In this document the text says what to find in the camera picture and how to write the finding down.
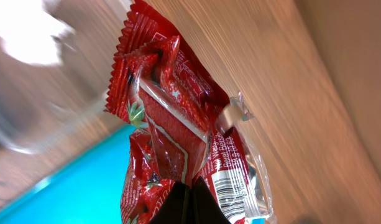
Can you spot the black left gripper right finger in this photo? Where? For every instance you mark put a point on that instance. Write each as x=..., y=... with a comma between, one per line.
x=203, y=208

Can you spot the teal plastic tray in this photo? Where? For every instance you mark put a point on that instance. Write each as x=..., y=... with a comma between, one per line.
x=118, y=182

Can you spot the large red snack wrapper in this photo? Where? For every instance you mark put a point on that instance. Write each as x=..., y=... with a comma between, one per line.
x=158, y=85

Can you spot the clear plastic bin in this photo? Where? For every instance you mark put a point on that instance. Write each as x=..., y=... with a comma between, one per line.
x=40, y=105

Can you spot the white napkin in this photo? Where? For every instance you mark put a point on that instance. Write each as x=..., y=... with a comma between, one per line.
x=29, y=32

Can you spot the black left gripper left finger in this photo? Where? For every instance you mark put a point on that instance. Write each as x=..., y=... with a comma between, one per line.
x=176, y=208

